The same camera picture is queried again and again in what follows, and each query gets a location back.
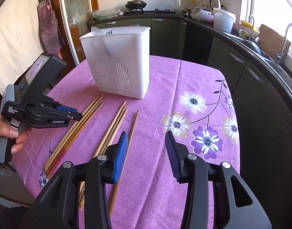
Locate single wooden chopstick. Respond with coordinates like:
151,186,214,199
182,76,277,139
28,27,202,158
109,110,139,217

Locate red-tipped wooden chopstick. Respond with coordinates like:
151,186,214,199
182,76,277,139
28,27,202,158
46,102,104,177

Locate white plastic utensil holder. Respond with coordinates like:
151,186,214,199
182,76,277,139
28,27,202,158
80,30,150,99

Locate clear plastic spoon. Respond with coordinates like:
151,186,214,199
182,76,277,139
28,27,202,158
90,26,114,60

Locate wooden chopstick pair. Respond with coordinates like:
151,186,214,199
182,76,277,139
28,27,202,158
92,100,127,158

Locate tall steel kitchen faucet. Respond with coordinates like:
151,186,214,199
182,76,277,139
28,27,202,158
275,23,292,66

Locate person's left hand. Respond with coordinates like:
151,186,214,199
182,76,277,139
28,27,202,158
0,113,29,154

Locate purple floral tablecloth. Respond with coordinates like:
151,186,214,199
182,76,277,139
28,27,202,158
12,55,241,229

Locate white hanging cloth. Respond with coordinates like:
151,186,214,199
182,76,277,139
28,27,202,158
0,0,44,94

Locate purple checked apron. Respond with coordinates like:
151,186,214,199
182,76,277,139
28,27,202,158
38,0,65,57

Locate dark curved lower cabinets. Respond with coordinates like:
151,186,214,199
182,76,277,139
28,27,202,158
180,19,292,228

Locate plastic bag on counter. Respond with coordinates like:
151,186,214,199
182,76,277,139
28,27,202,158
91,9,124,21

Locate sliding glass door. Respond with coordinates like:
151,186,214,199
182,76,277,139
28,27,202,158
59,0,99,65

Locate gas stove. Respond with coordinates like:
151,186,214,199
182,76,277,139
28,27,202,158
123,9,176,16

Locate green lower cabinets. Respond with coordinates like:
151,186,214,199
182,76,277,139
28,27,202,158
89,15,187,60

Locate black wok with lid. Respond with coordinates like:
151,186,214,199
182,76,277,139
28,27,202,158
125,0,147,11

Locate black pot in sink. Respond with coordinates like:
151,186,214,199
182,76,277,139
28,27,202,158
240,39,262,55

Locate steel double sink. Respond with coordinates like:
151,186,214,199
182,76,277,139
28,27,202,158
222,31,292,86

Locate small black saucepan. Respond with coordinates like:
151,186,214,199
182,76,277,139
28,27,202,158
182,9,191,18

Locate white rice cooker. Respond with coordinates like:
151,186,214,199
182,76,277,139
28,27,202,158
191,0,221,24

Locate white plastic bucket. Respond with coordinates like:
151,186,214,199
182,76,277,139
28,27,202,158
212,8,236,33

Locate wooden cutting board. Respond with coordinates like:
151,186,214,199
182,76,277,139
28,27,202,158
257,24,291,64

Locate small steel faucet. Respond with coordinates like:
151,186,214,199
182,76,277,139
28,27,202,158
248,15,255,40

